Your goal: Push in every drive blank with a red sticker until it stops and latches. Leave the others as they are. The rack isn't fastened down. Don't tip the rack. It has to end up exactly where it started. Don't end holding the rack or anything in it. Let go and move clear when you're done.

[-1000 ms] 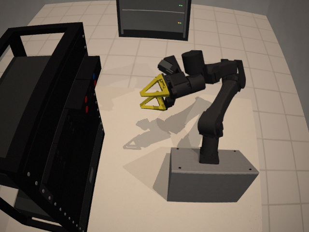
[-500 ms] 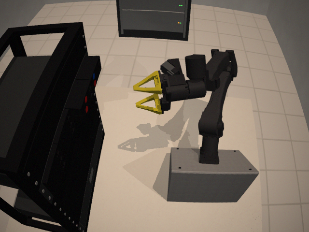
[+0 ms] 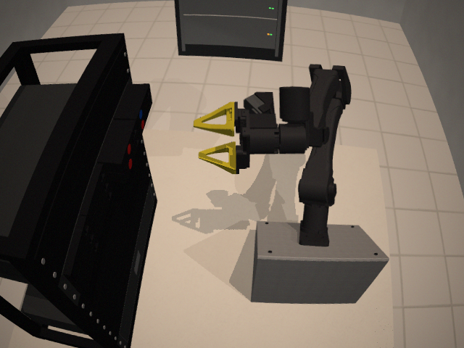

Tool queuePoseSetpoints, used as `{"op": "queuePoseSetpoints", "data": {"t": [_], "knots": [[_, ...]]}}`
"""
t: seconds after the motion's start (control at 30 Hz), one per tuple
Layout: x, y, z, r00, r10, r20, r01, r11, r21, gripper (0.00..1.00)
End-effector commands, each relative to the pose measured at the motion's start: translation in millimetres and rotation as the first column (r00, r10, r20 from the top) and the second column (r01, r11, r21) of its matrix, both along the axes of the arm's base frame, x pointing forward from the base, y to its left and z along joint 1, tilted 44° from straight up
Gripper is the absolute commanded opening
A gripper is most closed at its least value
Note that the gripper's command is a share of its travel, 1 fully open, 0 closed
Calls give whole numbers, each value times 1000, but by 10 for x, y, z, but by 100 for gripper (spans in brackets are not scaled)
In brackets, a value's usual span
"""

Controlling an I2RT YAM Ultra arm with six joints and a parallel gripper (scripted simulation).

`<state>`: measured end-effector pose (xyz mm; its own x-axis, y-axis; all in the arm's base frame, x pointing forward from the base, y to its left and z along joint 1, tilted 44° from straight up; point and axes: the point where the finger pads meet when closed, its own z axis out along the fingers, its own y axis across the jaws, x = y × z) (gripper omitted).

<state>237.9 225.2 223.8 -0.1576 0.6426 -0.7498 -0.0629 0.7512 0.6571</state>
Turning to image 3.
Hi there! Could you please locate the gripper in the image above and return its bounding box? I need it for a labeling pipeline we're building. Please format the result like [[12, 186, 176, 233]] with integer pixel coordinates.
[[194, 101, 279, 174]]

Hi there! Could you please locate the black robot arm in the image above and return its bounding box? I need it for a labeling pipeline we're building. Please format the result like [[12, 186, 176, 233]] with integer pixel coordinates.
[[244, 64, 352, 247]]

